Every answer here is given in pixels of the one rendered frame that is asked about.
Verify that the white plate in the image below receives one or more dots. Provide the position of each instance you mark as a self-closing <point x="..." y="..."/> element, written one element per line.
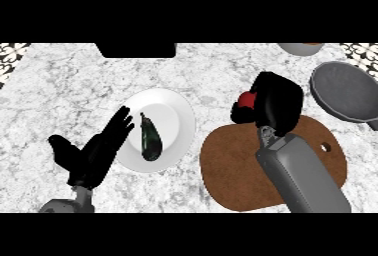
<point x="164" y="128"/>

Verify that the black appliance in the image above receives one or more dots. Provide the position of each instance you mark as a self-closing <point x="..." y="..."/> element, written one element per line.
<point x="138" y="50"/>

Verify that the grey bowl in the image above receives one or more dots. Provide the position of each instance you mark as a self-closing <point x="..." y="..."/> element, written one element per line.
<point x="300" y="48"/>

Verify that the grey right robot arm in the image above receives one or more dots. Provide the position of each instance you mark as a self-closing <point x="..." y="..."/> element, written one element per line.
<point x="300" y="173"/>

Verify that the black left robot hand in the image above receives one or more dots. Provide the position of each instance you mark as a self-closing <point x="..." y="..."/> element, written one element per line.
<point x="96" y="153"/>

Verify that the red tomato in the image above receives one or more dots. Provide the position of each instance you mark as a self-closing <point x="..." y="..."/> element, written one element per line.
<point x="247" y="100"/>

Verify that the grey pan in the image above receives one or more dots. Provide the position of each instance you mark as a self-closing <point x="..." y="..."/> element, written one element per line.
<point x="347" y="91"/>

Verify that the brown wooden cutting board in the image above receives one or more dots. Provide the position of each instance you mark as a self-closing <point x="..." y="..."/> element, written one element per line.
<point x="231" y="170"/>

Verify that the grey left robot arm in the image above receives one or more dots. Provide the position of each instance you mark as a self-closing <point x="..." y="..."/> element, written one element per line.
<point x="74" y="201"/>

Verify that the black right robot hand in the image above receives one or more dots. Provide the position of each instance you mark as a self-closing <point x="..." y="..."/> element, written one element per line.
<point x="275" y="100"/>

